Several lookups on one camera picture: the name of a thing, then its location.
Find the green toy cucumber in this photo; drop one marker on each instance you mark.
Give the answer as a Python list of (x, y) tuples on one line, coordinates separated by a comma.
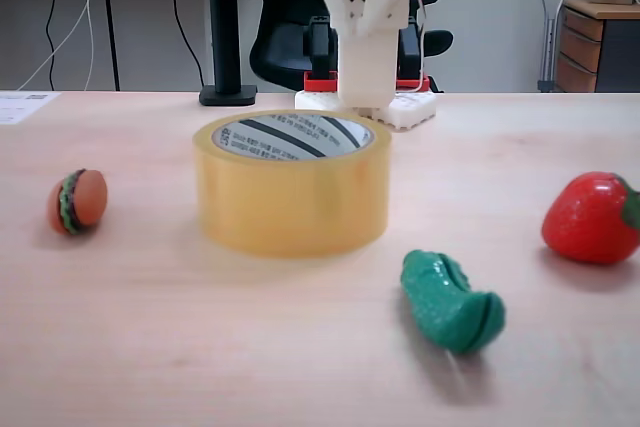
[(445, 307)]

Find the black office chair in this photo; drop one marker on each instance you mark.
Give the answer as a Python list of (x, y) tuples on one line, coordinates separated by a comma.
[(270, 57)]

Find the yellowish packing tape roll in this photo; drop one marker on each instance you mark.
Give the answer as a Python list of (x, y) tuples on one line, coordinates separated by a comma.
[(290, 202)]

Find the grey metal crutch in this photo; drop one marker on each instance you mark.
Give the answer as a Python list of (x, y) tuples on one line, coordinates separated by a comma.
[(550, 22)]

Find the wooden drawer cabinet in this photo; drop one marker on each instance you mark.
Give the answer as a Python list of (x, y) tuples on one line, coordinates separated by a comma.
[(580, 47)]

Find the red toy strawberry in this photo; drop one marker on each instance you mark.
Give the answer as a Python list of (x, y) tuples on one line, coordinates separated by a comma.
[(585, 222)]

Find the toy hamburger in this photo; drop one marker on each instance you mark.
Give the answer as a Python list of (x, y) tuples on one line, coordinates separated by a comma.
[(85, 199)]

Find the white printed paper sheet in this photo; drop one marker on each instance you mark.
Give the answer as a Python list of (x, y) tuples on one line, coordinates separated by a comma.
[(20, 104)]

